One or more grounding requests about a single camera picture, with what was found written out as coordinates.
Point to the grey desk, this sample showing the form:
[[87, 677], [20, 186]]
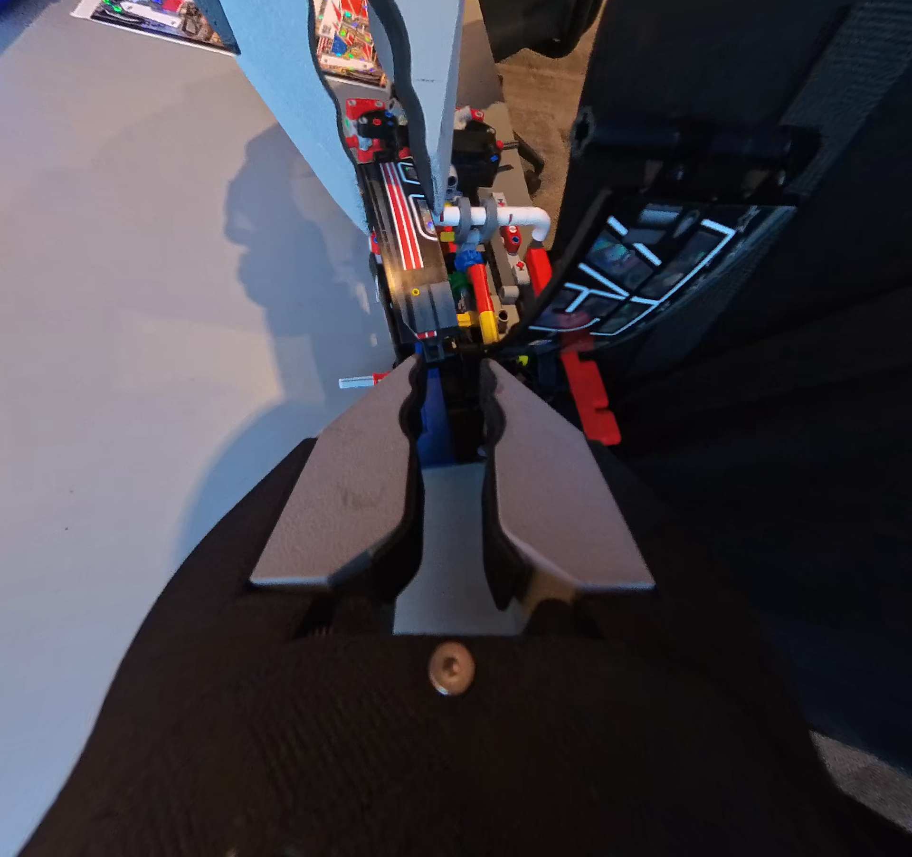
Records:
[[107, 301]]

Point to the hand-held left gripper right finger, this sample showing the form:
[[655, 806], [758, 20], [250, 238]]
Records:
[[563, 515]]

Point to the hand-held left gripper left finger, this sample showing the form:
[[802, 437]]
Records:
[[342, 501]]

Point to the red striped black curved panel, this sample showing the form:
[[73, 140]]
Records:
[[402, 230]]

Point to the toy brick car model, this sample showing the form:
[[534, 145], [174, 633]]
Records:
[[484, 301]]

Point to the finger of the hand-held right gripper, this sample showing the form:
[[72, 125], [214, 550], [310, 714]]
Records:
[[278, 52], [427, 30]]

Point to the holographic sticker sheet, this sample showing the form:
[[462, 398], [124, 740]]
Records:
[[142, 2]]

